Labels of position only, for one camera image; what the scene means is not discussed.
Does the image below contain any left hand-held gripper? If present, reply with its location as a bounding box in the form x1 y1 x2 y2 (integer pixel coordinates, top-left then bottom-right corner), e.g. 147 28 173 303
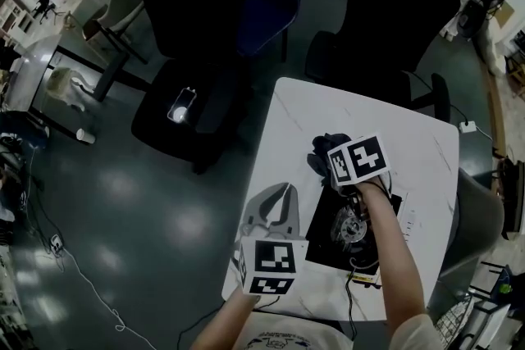
235 183 311 297

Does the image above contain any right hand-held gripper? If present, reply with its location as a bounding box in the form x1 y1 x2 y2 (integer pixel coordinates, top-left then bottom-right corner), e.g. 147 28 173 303
306 132 390 189

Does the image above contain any dark blue cloth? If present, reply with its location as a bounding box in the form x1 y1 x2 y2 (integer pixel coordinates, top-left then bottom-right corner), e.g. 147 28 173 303
307 131 353 161

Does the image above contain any white portable gas stove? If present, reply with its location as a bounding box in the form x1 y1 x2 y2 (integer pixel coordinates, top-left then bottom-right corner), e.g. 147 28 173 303
303 175 419 289

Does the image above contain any person's left forearm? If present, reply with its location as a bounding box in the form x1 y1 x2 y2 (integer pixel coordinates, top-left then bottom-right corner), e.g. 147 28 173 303
190 284 263 350

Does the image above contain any person's right forearm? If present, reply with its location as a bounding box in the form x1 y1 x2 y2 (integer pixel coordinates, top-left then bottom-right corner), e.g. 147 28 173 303
354 180 430 335

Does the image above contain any person's white printed shirt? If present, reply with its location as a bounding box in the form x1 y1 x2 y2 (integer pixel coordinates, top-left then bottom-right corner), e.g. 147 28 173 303
237 311 446 350

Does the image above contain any black smartphone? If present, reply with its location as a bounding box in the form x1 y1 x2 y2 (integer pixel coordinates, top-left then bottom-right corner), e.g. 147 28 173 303
166 87 198 124

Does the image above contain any grey shell chair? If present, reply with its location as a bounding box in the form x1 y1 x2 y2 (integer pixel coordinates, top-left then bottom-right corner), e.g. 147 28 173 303
441 167 505 284

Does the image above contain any blue shell chair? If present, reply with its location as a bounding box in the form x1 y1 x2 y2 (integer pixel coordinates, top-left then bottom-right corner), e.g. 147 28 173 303
237 0 307 58

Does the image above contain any black mesh office chair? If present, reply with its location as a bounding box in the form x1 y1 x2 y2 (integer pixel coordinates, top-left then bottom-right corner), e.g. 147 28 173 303
304 0 463 124

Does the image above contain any white paper cup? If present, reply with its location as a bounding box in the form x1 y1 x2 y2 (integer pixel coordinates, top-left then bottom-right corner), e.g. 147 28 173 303
75 128 97 145

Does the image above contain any white floor cushion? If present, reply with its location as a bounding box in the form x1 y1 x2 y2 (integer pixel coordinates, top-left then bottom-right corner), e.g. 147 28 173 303
471 22 508 77

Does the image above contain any black high-back office chair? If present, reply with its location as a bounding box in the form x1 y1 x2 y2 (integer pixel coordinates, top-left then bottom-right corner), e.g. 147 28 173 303
130 0 255 175

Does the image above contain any grey round-faced appliance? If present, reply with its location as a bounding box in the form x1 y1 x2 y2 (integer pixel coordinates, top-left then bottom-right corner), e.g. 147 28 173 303
445 0 497 41

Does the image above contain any white floor power socket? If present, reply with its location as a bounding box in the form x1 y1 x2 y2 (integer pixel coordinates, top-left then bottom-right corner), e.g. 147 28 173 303
48 234 66 257

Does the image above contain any beige plastic stool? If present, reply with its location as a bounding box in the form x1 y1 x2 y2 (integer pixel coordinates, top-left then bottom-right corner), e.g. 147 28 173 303
44 66 95 111

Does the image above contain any beige chair with black legs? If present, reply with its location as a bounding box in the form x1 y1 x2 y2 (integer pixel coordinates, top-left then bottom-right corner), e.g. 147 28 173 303
81 0 147 66

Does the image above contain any grey marble table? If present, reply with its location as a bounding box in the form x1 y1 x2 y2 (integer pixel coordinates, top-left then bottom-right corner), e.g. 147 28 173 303
3 34 62 111

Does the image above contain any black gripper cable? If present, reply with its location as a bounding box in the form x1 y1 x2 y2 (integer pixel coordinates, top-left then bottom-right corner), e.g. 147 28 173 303
343 256 385 341

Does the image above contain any black floor cable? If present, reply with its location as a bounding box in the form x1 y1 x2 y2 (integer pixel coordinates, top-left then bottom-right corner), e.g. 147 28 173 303
176 297 282 350

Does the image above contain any white floor cable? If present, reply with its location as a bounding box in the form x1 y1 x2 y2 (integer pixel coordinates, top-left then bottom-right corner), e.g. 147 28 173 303
57 249 159 350

